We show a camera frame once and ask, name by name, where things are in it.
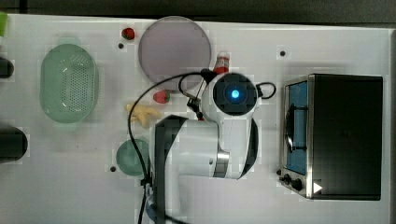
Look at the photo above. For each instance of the red plush ketchup bottle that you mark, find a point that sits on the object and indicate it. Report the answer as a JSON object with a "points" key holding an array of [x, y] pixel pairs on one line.
{"points": [[222, 63]]}

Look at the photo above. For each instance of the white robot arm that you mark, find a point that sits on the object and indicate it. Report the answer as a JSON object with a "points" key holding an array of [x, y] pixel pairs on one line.
{"points": [[224, 144]]}

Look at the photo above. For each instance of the grey round plate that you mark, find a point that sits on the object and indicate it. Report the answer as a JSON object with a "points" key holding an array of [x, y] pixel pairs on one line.
{"points": [[172, 46]]}

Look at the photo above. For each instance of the plush strawberry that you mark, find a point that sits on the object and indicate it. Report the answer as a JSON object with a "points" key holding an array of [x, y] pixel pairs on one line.
{"points": [[161, 97]]}

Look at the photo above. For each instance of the yellow plush banana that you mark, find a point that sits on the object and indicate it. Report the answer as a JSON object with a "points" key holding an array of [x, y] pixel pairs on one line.
{"points": [[143, 114]]}

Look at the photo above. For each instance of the green metal mug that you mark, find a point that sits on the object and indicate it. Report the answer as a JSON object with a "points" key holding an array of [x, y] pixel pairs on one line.
{"points": [[127, 158]]}

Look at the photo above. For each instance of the small red plush tomato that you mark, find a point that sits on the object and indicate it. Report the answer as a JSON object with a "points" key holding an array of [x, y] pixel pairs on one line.
{"points": [[128, 33]]}

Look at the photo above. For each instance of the black toaster oven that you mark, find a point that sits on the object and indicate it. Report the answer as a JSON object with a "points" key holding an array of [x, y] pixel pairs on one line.
{"points": [[332, 137]]}

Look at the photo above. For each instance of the green plastic colander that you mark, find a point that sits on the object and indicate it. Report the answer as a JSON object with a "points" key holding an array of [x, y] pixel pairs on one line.
{"points": [[69, 83]]}

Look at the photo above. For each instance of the black cylindrical holder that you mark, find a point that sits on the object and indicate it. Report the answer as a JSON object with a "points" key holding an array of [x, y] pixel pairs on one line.
{"points": [[13, 144]]}

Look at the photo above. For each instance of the green and white bottle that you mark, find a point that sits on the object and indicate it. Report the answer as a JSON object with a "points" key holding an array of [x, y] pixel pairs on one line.
{"points": [[3, 25]]}

